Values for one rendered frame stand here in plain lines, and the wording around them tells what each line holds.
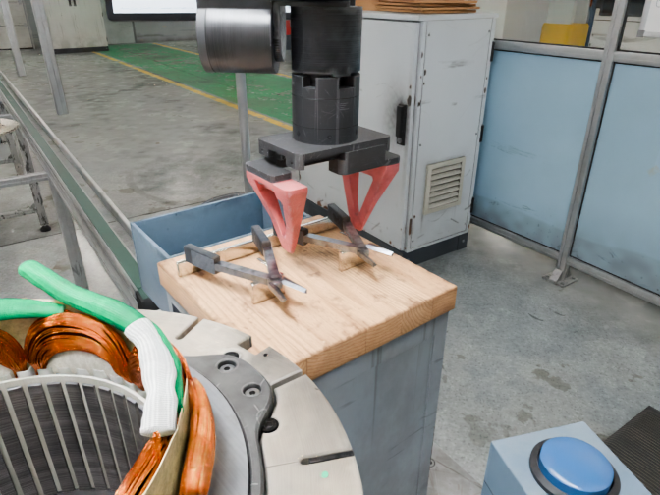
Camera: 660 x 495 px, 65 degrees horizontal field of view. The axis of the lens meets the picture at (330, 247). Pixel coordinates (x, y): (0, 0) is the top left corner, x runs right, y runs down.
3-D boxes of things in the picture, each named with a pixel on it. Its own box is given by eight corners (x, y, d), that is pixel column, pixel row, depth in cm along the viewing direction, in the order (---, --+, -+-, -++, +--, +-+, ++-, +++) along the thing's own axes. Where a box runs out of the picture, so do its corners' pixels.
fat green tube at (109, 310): (23, 293, 29) (13, 262, 28) (94, 270, 31) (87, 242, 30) (125, 452, 19) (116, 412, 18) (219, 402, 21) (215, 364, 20)
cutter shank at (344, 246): (303, 242, 48) (303, 236, 48) (307, 238, 49) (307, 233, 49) (363, 255, 45) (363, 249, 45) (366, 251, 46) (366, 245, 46)
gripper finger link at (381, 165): (297, 229, 52) (295, 136, 48) (352, 212, 56) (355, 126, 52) (340, 254, 47) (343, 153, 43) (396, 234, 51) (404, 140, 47)
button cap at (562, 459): (566, 507, 29) (570, 495, 28) (524, 452, 32) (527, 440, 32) (627, 491, 30) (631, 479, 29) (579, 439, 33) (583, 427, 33)
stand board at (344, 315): (159, 284, 50) (156, 261, 48) (319, 233, 60) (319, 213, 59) (270, 403, 35) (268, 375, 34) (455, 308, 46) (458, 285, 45)
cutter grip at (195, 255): (185, 261, 45) (182, 246, 45) (192, 258, 46) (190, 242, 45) (215, 275, 43) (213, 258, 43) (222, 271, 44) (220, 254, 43)
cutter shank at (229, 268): (214, 270, 43) (214, 263, 43) (220, 266, 44) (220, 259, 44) (275, 288, 40) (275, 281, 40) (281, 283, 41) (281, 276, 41)
